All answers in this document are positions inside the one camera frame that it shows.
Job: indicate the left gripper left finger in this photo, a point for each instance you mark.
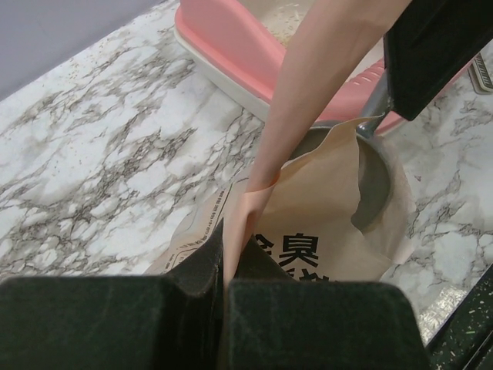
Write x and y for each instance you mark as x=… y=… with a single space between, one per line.
x=203 y=269

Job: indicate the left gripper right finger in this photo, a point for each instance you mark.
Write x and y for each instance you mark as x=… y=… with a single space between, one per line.
x=256 y=265

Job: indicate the orange cat litter bag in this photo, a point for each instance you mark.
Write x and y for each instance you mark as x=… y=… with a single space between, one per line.
x=298 y=197

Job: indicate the silver metal scoop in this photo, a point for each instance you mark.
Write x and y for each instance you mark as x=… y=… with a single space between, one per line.
x=374 y=176

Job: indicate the black table front rail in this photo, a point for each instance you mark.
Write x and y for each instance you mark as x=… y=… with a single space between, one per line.
x=465 y=339

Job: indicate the litter granules pile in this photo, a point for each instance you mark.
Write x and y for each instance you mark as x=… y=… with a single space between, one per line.
x=282 y=23

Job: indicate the pink litter box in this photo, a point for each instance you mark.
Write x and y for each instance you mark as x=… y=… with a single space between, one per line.
x=232 y=47

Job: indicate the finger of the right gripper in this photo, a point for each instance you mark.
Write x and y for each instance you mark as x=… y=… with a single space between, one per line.
x=428 y=45

